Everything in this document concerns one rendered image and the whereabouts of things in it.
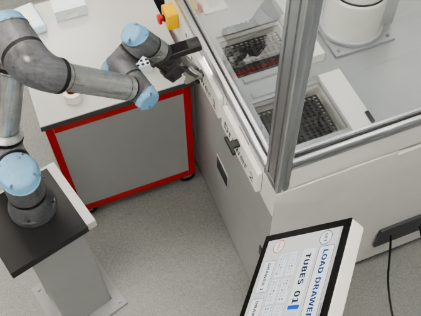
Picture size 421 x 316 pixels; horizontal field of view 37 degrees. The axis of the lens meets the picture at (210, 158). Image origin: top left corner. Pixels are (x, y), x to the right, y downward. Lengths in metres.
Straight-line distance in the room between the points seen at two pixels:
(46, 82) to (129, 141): 0.95
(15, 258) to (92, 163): 0.70
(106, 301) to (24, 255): 0.78
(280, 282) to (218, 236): 1.25
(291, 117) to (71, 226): 0.83
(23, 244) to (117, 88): 0.58
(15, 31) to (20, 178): 0.44
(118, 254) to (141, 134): 0.60
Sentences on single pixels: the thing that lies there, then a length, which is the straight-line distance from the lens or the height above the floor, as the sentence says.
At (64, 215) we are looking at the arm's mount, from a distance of 2.03.
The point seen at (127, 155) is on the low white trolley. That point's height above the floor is 0.40.
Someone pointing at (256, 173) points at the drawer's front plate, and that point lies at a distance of 1.90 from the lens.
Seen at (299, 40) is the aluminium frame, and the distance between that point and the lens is 1.33.
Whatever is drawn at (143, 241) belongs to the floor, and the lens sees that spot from 2.82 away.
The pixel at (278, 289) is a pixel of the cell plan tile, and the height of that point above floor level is 1.06.
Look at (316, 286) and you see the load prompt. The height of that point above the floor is 1.16.
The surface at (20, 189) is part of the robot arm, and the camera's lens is 1.86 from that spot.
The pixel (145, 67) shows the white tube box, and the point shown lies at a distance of 2.34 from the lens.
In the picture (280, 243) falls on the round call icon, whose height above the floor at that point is 1.02.
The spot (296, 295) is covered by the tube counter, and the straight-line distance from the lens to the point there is 1.53.
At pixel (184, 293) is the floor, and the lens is 2.71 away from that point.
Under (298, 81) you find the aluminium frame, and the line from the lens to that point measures 1.43.
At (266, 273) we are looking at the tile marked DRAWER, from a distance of 1.66.
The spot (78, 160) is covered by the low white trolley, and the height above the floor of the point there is 0.47.
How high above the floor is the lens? 2.53
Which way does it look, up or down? 57 degrees down
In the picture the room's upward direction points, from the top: 1 degrees counter-clockwise
